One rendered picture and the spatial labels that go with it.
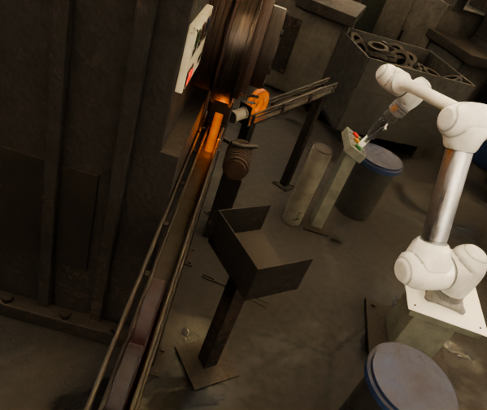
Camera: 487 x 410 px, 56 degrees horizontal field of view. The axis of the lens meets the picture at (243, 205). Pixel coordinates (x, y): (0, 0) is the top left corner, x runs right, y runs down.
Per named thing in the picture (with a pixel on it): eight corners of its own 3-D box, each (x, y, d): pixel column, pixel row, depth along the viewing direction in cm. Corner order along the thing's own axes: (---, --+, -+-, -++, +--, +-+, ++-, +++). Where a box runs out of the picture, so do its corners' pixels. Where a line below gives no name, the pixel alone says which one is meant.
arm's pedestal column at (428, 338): (435, 324, 243) (467, 285, 225) (449, 390, 210) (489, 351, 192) (364, 299, 242) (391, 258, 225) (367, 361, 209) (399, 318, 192)
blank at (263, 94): (245, 122, 229) (250, 125, 228) (241, 102, 216) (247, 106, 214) (265, 102, 234) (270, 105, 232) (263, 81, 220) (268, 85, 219)
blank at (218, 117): (210, 126, 170) (219, 128, 171) (217, 104, 182) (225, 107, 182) (202, 158, 181) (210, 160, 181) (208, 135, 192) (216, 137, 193)
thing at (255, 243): (198, 404, 170) (258, 269, 129) (172, 346, 186) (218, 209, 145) (245, 388, 181) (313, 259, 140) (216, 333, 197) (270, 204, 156)
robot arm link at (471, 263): (474, 299, 199) (505, 266, 185) (441, 300, 193) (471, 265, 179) (454, 271, 211) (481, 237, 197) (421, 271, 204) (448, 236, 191)
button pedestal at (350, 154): (302, 231, 274) (345, 144, 239) (302, 208, 294) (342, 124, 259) (328, 239, 276) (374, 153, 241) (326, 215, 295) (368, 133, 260)
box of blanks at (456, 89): (329, 141, 387) (370, 54, 344) (305, 98, 451) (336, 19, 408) (430, 161, 417) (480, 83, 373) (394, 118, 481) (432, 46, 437)
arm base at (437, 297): (458, 281, 215) (466, 272, 212) (464, 316, 198) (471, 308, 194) (422, 266, 216) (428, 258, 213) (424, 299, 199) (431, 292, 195)
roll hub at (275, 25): (245, 97, 157) (271, 14, 141) (252, 70, 180) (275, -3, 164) (260, 102, 157) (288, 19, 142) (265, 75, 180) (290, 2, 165)
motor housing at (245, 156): (198, 239, 242) (225, 154, 212) (206, 215, 260) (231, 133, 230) (222, 246, 243) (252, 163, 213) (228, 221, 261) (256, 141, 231)
